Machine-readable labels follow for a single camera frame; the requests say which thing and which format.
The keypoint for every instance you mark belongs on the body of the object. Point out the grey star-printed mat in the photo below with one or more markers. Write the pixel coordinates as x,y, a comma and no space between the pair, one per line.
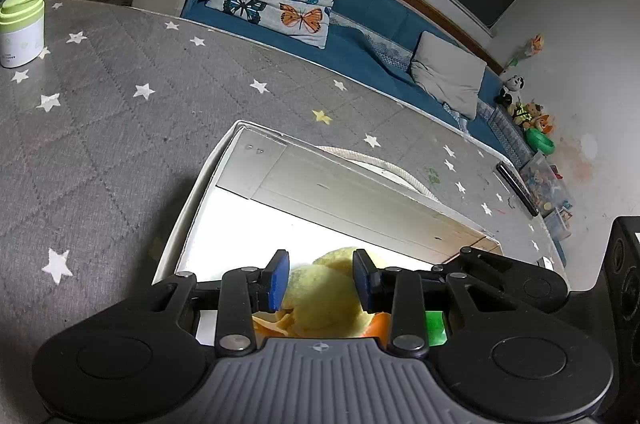
125,129

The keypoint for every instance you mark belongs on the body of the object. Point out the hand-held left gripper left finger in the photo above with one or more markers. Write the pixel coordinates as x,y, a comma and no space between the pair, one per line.
280,280

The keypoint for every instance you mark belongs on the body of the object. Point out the blue sofa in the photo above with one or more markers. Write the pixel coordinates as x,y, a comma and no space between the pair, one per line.
370,34

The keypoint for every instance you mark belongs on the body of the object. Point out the grey cushion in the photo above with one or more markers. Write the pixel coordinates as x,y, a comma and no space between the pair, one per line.
445,74

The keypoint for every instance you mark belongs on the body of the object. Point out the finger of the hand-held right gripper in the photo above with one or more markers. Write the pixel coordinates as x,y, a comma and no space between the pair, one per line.
475,260

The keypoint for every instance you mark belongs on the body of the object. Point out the pile of plush toys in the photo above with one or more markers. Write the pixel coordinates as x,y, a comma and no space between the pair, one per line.
532,114

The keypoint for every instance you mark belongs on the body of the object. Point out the green snack packet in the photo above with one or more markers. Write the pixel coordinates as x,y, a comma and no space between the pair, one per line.
434,328

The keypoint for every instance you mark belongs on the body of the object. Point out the black remote control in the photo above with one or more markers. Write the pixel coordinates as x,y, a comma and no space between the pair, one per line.
517,189

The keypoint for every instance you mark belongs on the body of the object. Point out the orange toy carrot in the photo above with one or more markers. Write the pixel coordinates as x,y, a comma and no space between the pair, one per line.
379,326

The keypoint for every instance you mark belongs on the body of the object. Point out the small clear plastic box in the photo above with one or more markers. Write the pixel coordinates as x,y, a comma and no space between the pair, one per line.
557,224

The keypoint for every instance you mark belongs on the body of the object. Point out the yellow plush duck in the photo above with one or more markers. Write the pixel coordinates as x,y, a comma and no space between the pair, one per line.
325,299

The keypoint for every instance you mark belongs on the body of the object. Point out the white cardboard box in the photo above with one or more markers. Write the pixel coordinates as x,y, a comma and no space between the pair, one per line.
325,184

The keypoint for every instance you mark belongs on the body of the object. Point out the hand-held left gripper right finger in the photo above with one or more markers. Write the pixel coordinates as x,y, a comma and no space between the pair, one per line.
362,284

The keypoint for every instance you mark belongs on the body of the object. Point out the panda plush toy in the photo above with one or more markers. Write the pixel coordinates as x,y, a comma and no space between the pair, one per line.
512,87

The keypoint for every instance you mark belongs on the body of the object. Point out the black speaker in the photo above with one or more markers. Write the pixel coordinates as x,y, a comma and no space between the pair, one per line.
622,269

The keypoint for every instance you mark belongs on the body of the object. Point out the white jar with green lid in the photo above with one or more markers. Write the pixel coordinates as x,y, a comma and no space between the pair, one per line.
20,34

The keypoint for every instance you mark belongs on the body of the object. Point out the clear plastic toy box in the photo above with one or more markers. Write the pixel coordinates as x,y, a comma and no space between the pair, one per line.
545,186

